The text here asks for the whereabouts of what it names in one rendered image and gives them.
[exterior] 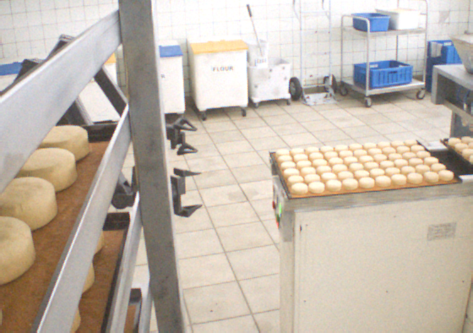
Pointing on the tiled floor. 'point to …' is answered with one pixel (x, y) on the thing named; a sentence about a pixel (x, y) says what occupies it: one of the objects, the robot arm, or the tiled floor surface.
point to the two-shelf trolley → (395, 58)
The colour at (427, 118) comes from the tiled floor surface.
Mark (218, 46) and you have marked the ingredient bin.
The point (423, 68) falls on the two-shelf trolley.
